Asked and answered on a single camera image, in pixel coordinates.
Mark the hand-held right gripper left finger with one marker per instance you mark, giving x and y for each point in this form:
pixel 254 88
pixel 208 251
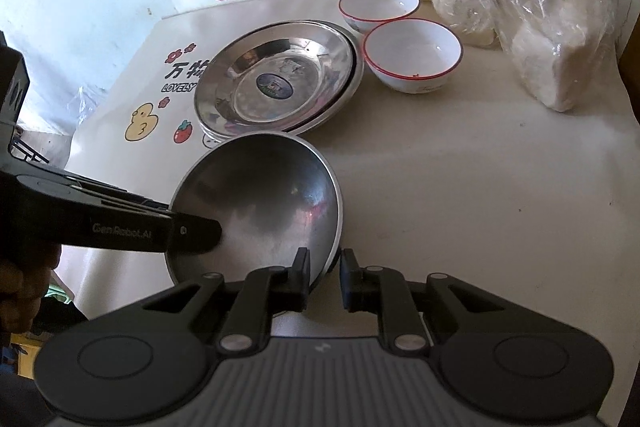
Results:
pixel 298 279

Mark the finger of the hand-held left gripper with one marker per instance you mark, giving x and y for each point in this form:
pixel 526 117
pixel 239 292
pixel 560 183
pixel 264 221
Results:
pixel 120 197
pixel 197 234

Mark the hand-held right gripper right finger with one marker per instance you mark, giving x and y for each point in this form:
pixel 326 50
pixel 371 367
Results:
pixel 350 282

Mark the deep stainless steel bowl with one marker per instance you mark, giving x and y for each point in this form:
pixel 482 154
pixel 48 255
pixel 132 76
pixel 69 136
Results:
pixel 265 197

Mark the white red-rimmed bowl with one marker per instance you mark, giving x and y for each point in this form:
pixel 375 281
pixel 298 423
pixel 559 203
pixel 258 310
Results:
pixel 380 4
pixel 412 49

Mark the person's left hand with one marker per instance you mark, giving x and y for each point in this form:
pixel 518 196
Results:
pixel 25 287

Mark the white printed table cover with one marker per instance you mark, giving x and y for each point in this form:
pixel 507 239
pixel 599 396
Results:
pixel 475 182

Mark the clear plastic bag of white goods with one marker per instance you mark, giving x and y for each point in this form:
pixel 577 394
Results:
pixel 525 7

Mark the dark furniture frame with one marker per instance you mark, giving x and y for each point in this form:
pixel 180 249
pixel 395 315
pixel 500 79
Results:
pixel 35 149

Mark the wooden frame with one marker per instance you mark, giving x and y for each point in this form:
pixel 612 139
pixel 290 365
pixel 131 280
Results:
pixel 631 132

